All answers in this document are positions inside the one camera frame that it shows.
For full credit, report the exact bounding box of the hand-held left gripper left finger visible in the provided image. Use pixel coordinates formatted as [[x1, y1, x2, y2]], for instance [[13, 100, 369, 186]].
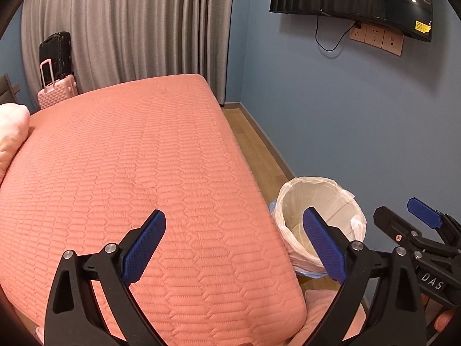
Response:
[[44, 209, 167, 346]]

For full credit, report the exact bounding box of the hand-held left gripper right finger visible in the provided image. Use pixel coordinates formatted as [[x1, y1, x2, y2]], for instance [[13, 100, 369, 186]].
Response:
[[303, 207, 429, 346]]

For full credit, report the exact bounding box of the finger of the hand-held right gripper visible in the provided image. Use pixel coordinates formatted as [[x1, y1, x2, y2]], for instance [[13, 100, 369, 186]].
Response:
[[373, 206, 461, 260], [407, 198, 461, 249]]

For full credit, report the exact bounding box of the white lined trash bin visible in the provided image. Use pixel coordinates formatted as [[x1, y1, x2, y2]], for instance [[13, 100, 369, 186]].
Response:
[[269, 176, 367, 279]]

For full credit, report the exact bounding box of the person's right hand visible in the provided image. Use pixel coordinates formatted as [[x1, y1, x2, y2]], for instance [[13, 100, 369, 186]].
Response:
[[421, 293, 455, 333]]

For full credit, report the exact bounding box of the pink quilted bed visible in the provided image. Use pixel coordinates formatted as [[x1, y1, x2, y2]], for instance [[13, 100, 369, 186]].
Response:
[[0, 74, 308, 346]]

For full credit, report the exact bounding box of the pale pink pillow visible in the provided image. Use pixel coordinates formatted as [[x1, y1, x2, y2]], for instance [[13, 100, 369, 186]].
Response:
[[0, 104, 31, 181]]

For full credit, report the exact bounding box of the pink suitcase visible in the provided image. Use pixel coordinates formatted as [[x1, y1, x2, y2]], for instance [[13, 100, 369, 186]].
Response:
[[37, 59, 78, 111]]

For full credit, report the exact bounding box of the black suitcase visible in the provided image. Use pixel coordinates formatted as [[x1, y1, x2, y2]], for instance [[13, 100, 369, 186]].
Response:
[[39, 31, 73, 80]]

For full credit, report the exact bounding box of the grey curtain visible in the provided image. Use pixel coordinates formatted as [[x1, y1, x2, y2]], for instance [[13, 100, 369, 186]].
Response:
[[21, 0, 236, 103]]

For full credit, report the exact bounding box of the beige wall socket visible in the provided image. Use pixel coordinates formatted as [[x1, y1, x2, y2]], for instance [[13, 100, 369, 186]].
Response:
[[382, 29, 404, 57], [349, 23, 368, 43], [364, 25, 385, 48]]

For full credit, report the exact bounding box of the black power cable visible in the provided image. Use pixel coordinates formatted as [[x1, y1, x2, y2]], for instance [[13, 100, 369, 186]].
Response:
[[315, 15, 363, 52]]

